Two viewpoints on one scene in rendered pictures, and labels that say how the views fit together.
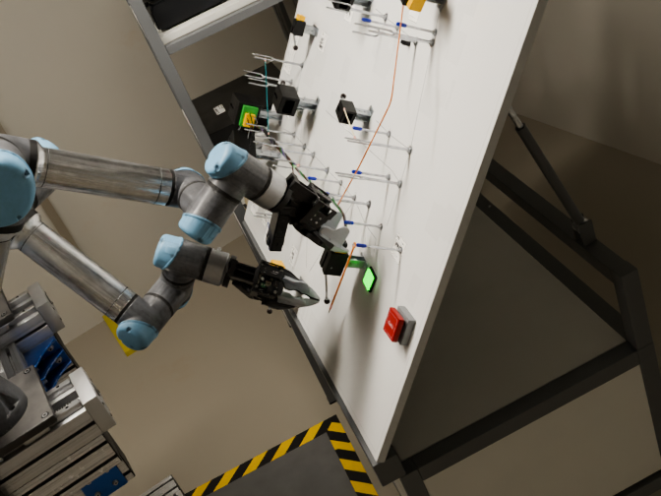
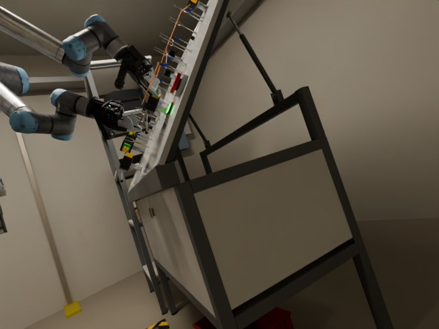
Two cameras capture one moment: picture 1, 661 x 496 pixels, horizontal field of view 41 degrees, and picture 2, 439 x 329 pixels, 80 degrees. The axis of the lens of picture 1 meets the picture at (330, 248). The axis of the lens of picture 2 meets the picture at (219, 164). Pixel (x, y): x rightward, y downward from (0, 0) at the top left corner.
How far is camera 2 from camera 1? 149 cm
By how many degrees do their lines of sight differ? 39
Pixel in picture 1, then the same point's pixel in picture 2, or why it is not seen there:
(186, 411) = not seen: outside the picture
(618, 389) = (313, 162)
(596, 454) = (309, 210)
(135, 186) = (46, 38)
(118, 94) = (97, 202)
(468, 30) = not seen: outside the picture
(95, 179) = (23, 24)
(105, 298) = (10, 102)
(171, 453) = not seen: outside the picture
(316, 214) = (142, 66)
